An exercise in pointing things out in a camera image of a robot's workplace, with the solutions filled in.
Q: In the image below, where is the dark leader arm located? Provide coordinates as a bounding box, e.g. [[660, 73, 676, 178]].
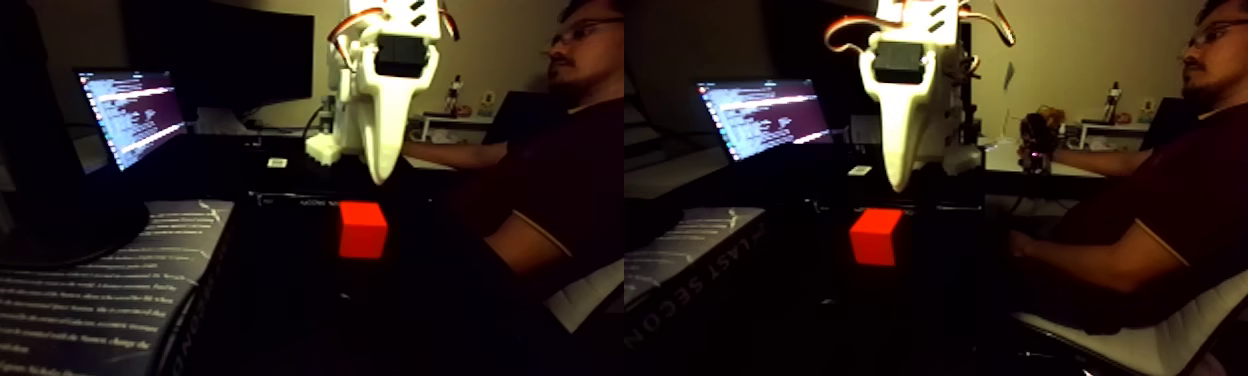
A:
[[1017, 105, 1056, 176]]

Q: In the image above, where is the person's left hand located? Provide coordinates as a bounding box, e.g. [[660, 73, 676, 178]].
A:
[[1008, 230, 1037, 263]]

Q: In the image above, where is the small figurine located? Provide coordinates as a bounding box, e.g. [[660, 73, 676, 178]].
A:
[[1103, 79, 1125, 125]]

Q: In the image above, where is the person's right hand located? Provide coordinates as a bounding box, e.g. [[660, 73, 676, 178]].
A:
[[1033, 141, 1064, 176]]

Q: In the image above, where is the white office chair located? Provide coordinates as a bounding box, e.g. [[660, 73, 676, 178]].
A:
[[1012, 236, 1248, 376]]

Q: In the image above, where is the red cube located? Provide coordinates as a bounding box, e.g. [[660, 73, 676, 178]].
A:
[[337, 200, 390, 261]]

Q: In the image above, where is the open laptop with lit screen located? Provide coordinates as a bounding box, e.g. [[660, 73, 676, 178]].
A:
[[74, 68, 190, 175]]

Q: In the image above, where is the person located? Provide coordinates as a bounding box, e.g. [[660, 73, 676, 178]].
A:
[[1007, 0, 1248, 337]]

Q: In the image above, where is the large black monitor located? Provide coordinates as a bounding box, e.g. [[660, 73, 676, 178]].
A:
[[0, 0, 151, 272]]

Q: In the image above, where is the dark book with white text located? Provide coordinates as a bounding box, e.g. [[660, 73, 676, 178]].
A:
[[0, 199, 237, 376]]

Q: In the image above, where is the black wide monitor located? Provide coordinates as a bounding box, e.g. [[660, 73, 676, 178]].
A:
[[123, 0, 317, 119]]

